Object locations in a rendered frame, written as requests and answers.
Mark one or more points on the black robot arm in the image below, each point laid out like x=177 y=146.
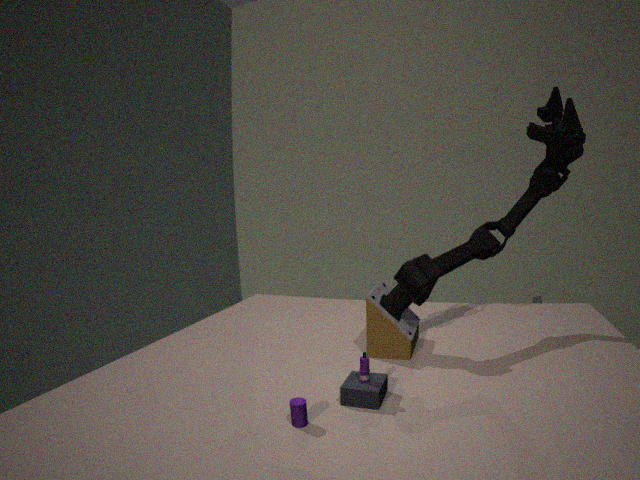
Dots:
x=417 y=277

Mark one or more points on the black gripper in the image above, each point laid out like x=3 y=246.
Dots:
x=567 y=128

